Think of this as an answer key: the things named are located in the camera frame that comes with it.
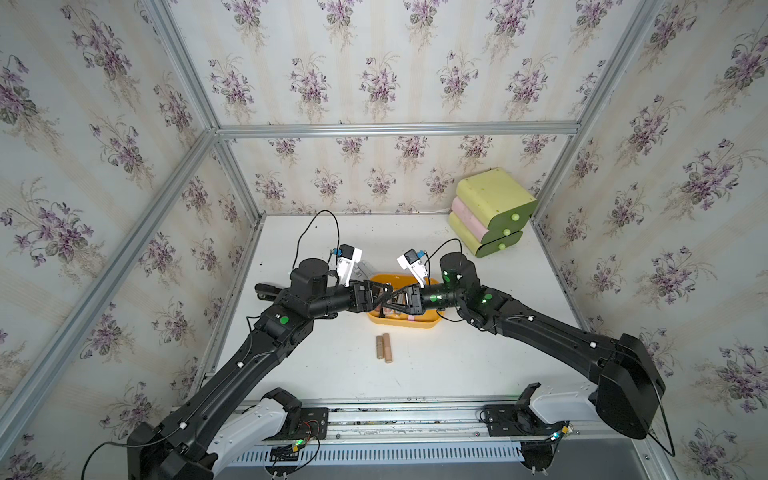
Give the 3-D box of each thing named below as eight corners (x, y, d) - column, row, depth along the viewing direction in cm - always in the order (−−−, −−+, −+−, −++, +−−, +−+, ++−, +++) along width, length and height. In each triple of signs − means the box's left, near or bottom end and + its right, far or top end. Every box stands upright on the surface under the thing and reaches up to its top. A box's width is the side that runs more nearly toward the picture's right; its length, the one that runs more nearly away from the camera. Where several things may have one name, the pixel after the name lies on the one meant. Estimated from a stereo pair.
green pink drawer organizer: (477, 266, 107) (496, 222, 90) (444, 226, 120) (454, 181, 103) (517, 248, 113) (542, 203, 95) (481, 212, 126) (497, 167, 108)
